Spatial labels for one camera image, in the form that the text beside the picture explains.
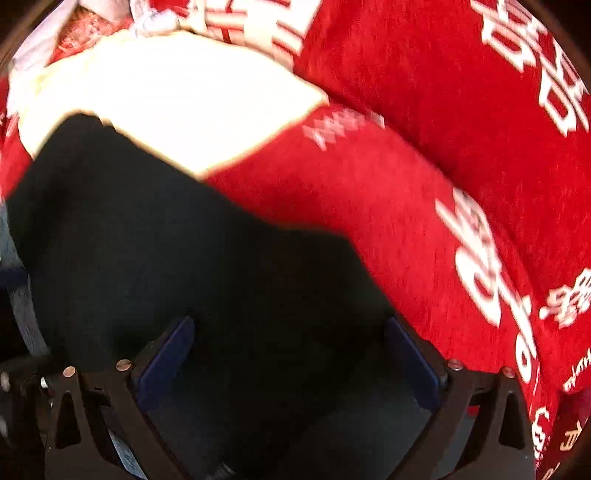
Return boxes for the black pants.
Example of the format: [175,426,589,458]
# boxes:
[4,113,439,480]

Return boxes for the red printed sofa seat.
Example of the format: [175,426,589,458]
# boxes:
[0,74,587,480]

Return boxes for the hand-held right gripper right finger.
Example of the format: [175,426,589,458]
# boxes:
[385,316,537,480]

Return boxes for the red printed sofa backrest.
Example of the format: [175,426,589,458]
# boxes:
[189,0,591,393]

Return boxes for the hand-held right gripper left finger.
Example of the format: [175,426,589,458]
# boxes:
[45,316,196,480]

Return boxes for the white cloth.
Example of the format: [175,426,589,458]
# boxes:
[8,0,329,180]

